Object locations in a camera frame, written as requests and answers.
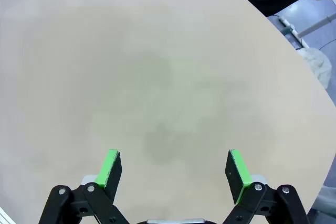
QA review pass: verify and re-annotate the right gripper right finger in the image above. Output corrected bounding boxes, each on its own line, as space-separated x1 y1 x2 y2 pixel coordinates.
222 150 312 224

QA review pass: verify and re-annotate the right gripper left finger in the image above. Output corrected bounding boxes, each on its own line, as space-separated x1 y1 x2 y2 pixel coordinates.
38 150 132 224

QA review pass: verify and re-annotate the white crumpled cloth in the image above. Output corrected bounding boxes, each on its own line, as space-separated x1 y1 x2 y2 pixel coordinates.
296 47 333 90

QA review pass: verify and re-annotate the white side table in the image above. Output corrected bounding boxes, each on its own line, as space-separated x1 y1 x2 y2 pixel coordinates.
278 13 336 50

